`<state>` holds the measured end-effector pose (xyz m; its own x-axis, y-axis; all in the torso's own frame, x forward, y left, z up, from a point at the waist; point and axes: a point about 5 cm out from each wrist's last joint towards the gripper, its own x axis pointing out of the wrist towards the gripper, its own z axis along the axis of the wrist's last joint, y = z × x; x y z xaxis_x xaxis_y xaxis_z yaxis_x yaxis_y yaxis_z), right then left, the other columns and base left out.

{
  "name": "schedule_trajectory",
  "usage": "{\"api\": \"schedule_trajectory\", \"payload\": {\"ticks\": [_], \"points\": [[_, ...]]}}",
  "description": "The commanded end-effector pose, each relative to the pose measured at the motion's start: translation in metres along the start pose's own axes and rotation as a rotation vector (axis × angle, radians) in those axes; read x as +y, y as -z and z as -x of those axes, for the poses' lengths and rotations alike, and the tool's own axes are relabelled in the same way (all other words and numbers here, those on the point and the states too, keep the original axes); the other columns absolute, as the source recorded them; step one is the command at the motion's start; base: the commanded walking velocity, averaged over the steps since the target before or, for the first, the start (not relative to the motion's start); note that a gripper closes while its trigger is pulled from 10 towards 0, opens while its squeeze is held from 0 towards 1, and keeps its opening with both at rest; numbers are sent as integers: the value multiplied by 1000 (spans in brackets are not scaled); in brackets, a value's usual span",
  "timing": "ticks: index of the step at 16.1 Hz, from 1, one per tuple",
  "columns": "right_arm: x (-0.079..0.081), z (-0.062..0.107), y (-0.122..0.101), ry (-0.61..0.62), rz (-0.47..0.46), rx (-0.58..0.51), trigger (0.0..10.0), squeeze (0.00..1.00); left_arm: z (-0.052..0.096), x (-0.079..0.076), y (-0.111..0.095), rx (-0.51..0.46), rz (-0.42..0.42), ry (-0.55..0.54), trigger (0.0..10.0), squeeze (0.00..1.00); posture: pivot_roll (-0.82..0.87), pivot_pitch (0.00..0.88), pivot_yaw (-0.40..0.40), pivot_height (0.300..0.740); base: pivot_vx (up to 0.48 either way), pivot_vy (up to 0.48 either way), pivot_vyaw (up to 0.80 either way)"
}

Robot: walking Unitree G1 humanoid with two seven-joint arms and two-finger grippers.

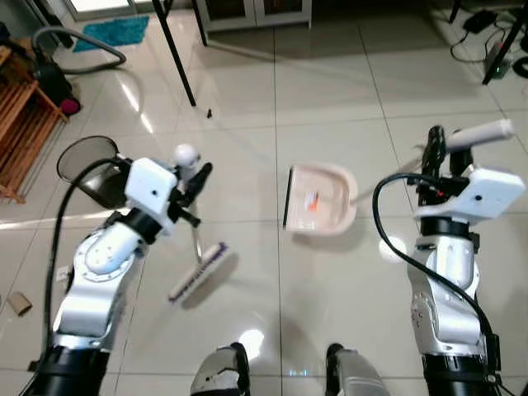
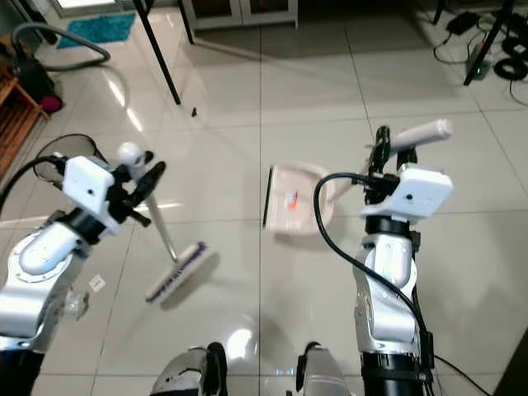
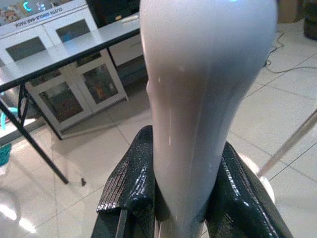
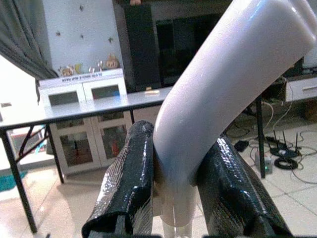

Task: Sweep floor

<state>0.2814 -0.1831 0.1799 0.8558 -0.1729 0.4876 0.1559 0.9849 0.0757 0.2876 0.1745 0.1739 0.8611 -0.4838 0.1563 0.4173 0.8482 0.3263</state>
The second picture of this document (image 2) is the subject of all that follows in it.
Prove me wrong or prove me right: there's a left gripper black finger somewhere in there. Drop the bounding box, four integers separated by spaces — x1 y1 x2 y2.
132 162 167 209

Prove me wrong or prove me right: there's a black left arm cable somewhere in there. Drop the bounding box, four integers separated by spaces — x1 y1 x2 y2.
0 155 67 207

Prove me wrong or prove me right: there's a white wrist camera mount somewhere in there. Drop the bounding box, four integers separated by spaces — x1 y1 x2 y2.
62 155 118 236
361 163 455 219

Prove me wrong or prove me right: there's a glass sliding door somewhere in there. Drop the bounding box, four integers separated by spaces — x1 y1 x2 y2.
54 0 143 17

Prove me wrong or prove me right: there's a pink long-handled dustpan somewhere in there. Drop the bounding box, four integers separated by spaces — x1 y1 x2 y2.
262 120 455 238

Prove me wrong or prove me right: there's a black vacuum cleaner grey hose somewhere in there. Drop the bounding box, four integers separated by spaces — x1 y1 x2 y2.
12 23 112 115

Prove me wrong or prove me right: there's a clear plastic wrapper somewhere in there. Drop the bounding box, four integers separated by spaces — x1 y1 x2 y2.
66 290 92 321

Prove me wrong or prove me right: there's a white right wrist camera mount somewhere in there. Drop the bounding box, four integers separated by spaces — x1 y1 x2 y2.
361 163 455 219

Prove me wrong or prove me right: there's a white glass-door cabinet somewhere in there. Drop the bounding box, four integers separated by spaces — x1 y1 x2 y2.
181 0 299 30

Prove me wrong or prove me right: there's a wooden slatted rack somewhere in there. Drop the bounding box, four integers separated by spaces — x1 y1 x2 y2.
0 70 50 178

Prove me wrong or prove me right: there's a black power adapter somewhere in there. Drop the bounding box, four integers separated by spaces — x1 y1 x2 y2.
445 10 481 35

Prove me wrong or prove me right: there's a black mesh waste bin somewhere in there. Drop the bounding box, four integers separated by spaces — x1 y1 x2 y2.
35 134 101 186

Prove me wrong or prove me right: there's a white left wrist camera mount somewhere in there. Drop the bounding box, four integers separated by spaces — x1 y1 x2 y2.
62 155 118 236

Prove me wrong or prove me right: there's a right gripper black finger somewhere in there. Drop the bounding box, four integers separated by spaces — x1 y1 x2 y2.
375 125 394 174

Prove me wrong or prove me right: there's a coiled black cable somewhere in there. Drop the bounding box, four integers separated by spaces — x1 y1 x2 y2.
493 54 528 82

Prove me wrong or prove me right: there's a teal shaggy rug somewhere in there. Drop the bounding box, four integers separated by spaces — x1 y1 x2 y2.
58 12 137 49

